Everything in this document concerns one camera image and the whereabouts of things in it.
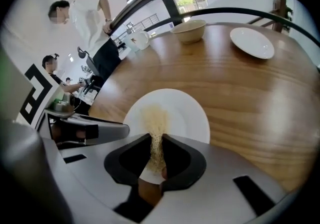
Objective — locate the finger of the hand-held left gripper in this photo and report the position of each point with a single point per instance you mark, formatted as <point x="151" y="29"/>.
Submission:
<point x="100" y="119"/>
<point x="110" y="131"/>

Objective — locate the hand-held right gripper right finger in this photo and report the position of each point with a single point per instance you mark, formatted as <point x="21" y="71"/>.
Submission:
<point x="212" y="193"/>

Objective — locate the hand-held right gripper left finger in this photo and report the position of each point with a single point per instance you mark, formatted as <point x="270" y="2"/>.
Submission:
<point x="100" y="180"/>

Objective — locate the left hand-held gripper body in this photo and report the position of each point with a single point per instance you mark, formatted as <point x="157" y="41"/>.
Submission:
<point x="40" y="93"/>

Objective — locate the big white plate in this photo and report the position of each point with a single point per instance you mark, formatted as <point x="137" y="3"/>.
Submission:
<point x="180" y="118"/>
<point x="252" y="43"/>

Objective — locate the person's right hand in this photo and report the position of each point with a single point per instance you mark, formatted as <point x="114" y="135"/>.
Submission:
<point x="164" y="173"/>

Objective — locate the black office chair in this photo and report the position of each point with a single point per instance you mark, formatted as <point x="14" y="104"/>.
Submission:
<point x="92" y="65"/>

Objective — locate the white mug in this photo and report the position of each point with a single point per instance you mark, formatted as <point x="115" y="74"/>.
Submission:
<point x="137" y="40"/>

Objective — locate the wooden table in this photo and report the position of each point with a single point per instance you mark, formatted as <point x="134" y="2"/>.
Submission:
<point x="140" y="3"/>

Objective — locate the beige bowl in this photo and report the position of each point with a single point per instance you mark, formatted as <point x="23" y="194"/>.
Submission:
<point x="188" y="31"/>

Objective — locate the window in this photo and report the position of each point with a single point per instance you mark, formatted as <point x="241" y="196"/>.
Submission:
<point x="190" y="0"/>

